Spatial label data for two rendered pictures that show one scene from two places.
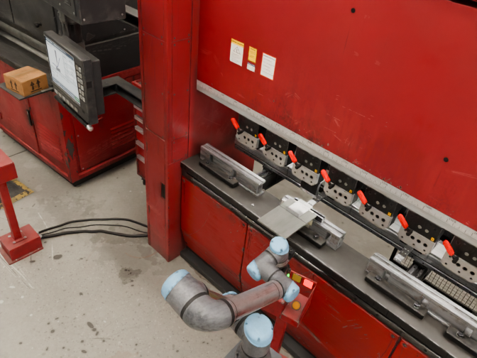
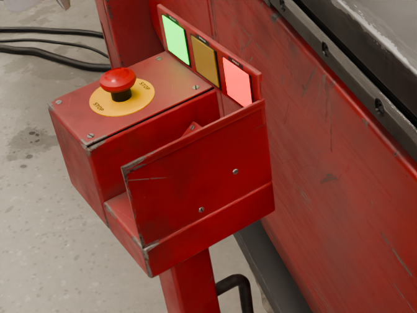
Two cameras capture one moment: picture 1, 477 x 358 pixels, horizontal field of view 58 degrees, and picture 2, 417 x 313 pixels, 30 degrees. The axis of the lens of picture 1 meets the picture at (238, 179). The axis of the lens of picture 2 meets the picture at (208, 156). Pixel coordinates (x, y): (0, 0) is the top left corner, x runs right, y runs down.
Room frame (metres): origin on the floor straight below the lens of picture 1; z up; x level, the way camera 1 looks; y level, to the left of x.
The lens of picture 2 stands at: (0.86, -0.77, 1.24)
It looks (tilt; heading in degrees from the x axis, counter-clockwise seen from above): 38 degrees down; 37
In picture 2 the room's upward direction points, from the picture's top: 9 degrees counter-clockwise
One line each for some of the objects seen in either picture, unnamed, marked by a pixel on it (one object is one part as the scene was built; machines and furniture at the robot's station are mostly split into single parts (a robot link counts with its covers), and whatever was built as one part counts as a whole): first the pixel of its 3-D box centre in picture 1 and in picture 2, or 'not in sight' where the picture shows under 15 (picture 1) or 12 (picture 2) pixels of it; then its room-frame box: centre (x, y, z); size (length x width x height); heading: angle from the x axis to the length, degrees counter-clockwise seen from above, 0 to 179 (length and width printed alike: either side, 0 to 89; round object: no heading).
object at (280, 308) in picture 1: (288, 295); (155, 135); (1.37, -0.31, 0.75); 0.20 x 0.16 x 0.18; 64
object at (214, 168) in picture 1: (218, 172); not in sight; (2.12, 0.13, 0.89); 0.30 x 0.05 x 0.03; 50
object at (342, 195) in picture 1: (343, 183); not in sight; (1.66, -0.50, 1.26); 0.15 x 0.09 x 0.17; 50
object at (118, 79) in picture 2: not in sight; (120, 87); (1.38, -0.27, 0.79); 0.04 x 0.04 x 0.04
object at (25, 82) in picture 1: (24, 79); not in sight; (2.72, 1.58, 1.04); 0.30 x 0.26 x 0.12; 55
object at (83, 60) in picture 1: (76, 76); not in sight; (2.12, 0.93, 1.42); 0.45 x 0.12 x 0.36; 46
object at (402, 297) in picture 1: (395, 294); not in sight; (1.34, -0.79, 0.89); 0.30 x 0.05 x 0.03; 50
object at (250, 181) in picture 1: (231, 168); not in sight; (2.13, 0.05, 0.92); 0.50 x 0.06 x 0.10; 50
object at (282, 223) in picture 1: (287, 218); not in sight; (1.66, -0.27, 1.00); 0.26 x 0.18 x 0.01; 140
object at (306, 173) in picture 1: (310, 163); not in sight; (1.79, -0.35, 1.26); 0.15 x 0.09 x 0.17; 50
